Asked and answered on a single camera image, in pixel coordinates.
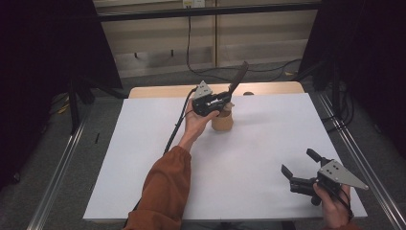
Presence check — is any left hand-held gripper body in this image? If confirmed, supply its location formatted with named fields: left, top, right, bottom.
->
left=192, top=80, right=234, bottom=118

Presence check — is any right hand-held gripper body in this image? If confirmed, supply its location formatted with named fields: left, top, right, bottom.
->
left=288, top=158, right=370, bottom=207

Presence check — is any dark brown comb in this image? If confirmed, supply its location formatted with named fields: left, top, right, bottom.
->
left=227, top=60, right=250, bottom=97

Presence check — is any tan bear holder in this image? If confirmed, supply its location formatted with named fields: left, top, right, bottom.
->
left=211, top=102, right=235, bottom=132

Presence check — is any person's left hand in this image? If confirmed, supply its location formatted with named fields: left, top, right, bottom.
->
left=183, top=99, right=221, bottom=145

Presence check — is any person's right hand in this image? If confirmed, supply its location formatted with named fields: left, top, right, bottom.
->
left=312, top=182, right=352, bottom=229

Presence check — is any white table mat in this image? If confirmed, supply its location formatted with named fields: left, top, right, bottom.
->
left=82, top=92, right=368, bottom=221

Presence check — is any black metal stand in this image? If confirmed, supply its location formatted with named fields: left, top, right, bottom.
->
left=313, top=59, right=343, bottom=111
left=67, top=76, right=128, bottom=135

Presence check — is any black curtain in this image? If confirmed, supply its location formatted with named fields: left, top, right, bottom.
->
left=0, top=0, right=124, bottom=190
left=299, top=0, right=406, bottom=157

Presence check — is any metal floor rail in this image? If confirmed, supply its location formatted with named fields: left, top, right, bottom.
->
left=317, top=92, right=406, bottom=230
left=27, top=117, right=88, bottom=230

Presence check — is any right hand-held gripper cable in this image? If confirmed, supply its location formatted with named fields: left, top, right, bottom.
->
left=337, top=187, right=355, bottom=222

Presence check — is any hand-held gripper cable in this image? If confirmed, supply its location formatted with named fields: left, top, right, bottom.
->
left=163, top=85, right=199, bottom=156
left=337, top=187, right=355, bottom=222

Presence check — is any left hand-held gripper cable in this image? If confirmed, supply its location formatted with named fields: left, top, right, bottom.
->
left=163, top=85, right=199, bottom=156

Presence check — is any bundle of floor cables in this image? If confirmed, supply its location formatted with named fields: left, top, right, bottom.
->
left=321, top=91, right=356, bottom=132

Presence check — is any black power cable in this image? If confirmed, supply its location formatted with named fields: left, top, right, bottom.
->
left=186, top=7, right=303, bottom=82

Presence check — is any white wall socket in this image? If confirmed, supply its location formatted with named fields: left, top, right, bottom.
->
left=182, top=0, right=206, bottom=9

